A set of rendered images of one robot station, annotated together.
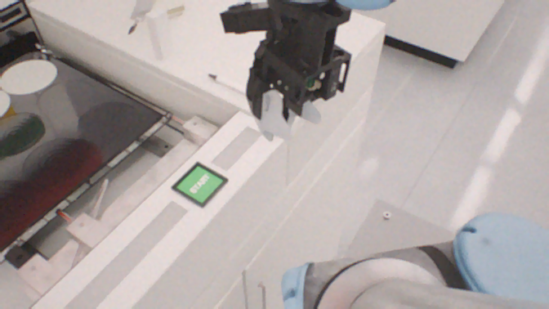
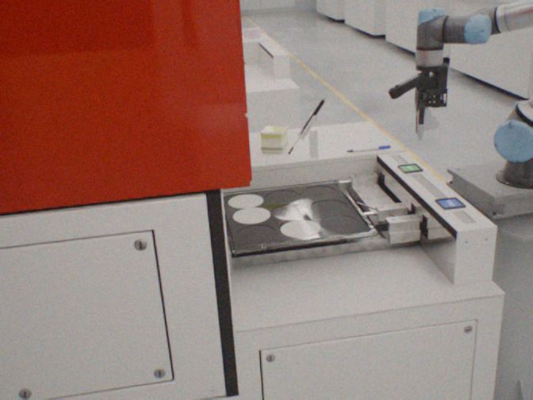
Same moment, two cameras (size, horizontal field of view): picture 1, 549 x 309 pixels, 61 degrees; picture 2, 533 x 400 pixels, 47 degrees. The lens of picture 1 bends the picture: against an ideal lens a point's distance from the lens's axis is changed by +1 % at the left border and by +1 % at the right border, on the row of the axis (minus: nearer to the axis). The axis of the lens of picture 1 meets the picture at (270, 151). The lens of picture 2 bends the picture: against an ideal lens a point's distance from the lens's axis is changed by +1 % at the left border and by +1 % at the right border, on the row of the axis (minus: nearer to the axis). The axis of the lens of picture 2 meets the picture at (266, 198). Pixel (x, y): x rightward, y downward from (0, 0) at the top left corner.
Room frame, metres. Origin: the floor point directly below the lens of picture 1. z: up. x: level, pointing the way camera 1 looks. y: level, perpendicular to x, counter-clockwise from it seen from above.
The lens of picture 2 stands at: (-0.54, 1.50, 1.59)
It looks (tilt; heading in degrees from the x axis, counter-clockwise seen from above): 23 degrees down; 318
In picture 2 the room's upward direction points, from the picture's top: 3 degrees counter-clockwise
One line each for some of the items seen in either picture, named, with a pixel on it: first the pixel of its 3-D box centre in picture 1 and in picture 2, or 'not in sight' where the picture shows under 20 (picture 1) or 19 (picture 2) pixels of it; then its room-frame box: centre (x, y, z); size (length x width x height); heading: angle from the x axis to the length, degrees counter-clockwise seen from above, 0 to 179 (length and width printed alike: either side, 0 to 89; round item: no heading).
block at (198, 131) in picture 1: (207, 135); (363, 179); (0.54, 0.11, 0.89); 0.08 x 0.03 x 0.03; 56
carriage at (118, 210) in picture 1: (140, 212); (381, 209); (0.41, 0.20, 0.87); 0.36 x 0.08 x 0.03; 146
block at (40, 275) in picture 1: (49, 283); (401, 223); (0.28, 0.29, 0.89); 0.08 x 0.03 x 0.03; 56
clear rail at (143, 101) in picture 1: (99, 78); (278, 189); (0.69, 0.32, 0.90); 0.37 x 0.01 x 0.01; 56
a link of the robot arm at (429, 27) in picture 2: not in sight; (431, 28); (0.42, -0.04, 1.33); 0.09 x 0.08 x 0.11; 11
